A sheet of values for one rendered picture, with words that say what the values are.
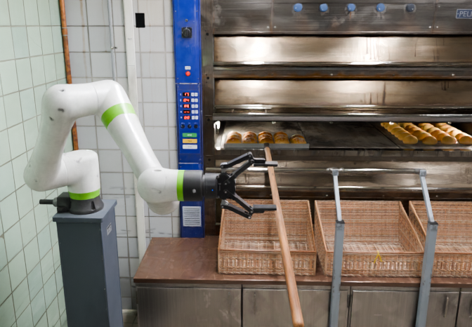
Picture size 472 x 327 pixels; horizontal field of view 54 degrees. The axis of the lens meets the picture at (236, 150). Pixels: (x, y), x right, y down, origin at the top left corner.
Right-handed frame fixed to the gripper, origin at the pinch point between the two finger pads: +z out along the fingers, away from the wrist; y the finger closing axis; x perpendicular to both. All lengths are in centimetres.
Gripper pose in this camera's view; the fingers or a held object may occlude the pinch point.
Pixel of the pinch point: (272, 186)
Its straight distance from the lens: 137.1
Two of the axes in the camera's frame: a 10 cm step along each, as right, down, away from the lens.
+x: -0.2, 2.6, -9.6
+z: 10.0, 0.0, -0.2
